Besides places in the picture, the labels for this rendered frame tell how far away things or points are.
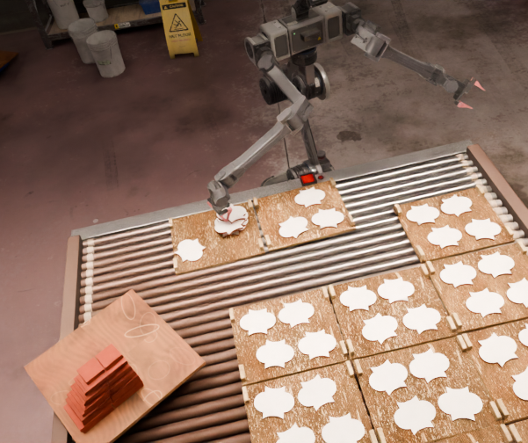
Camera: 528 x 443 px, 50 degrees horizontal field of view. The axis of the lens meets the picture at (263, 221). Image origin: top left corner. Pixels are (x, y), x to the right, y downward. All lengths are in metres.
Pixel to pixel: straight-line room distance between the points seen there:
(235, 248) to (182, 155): 2.24
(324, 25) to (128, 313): 1.66
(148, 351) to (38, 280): 2.08
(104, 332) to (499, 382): 1.47
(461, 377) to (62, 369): 1.46
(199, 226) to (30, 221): 2.20
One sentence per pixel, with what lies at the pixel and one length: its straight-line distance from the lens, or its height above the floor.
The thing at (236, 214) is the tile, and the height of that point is 1.00.
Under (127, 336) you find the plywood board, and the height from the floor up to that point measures 1.04.
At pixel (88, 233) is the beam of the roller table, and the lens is 2.96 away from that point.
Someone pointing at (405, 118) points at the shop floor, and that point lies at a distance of 4.82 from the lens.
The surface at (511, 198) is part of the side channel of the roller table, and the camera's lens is 2.79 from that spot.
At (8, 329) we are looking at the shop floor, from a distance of 4.05.
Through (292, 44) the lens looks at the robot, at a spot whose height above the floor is 1.44.
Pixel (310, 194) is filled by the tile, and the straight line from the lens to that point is 2.77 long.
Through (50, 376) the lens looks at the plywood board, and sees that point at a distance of 2.34.
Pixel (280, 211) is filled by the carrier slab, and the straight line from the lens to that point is 2.72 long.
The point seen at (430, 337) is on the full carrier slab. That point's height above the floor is 0.94.
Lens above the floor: 2.84
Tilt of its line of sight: 45 degrees down
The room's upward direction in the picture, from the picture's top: 11 degrees counter-clockwise
